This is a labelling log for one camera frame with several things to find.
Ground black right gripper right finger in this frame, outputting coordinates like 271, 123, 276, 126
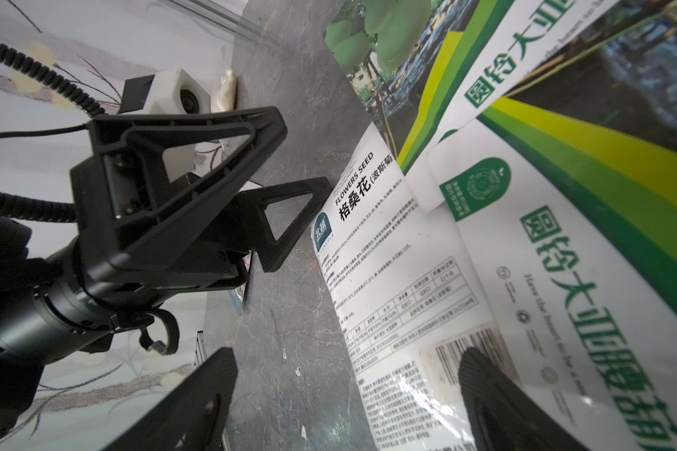
458, 348, 586, 451

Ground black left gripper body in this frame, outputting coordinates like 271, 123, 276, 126
78, 237, 248, 307

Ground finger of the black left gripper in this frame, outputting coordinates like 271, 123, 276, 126
225, 176, 334, 274
71, 106, 287, 282

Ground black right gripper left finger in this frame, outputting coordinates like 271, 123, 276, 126
105, 348, 239, 450

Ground white flower seed packet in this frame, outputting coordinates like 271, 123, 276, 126
229, 252, 254, 316
311, 126, 515, 450

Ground small green gourd seed packet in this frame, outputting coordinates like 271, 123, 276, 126
425, 0, 677, 451

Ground large green gourd seed packet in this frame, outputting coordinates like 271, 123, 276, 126
323, 0, 611, 211

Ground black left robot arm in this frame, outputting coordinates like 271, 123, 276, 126
0, 107, 332, 439

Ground bag of cream gloves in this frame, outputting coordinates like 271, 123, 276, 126
211, 70, 238, 113

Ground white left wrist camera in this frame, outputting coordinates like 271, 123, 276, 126
118, 69, 211, 182

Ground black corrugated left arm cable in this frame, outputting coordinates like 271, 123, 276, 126
0, 32, 108, 224

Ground aluminium corner frame post left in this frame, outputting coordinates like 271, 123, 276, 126
168, 0, 261, 39

